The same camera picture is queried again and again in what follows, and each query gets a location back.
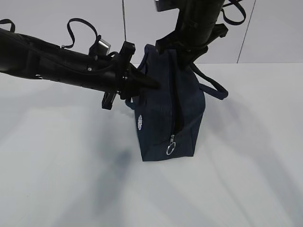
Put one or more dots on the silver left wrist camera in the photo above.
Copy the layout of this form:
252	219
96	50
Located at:
100	47

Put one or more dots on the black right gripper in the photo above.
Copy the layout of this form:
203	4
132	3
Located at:
190	43

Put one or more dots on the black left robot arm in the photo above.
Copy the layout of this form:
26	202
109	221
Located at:
28	57

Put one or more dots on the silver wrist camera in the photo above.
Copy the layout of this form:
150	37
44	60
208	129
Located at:
100	47
164	5

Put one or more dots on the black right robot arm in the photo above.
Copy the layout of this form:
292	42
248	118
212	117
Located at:
198	13

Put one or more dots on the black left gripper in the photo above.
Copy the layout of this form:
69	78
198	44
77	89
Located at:
125	73

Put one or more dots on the dark blue lunch bag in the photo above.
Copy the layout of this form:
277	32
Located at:
168	119

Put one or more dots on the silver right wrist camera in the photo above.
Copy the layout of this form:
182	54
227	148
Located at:
164	5

